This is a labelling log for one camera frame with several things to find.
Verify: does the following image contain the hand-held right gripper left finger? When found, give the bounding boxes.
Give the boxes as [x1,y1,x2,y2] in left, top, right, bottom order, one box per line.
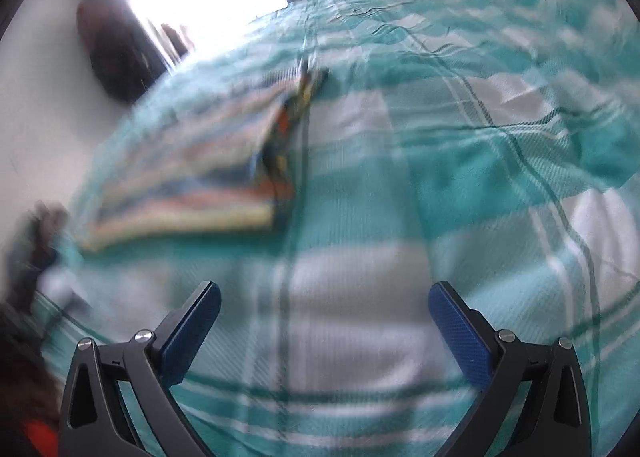
[59,281,222,457]

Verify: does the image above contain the dark cloth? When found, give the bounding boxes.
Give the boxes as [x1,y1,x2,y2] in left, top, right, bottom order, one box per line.
[0,204,71,430]

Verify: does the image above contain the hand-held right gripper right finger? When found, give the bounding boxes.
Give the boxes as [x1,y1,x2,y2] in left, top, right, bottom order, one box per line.
[428,281,593,457]

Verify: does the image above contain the teal plaid bed blanket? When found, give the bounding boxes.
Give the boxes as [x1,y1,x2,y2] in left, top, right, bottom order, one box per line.
[30,0,640,457]

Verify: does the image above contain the striped knit sweater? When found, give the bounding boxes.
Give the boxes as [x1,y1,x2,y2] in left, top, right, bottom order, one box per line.
[80,68,331,254]

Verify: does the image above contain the orange fleece cloth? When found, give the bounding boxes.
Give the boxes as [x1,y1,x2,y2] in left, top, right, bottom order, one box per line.
[20,417,63,457]

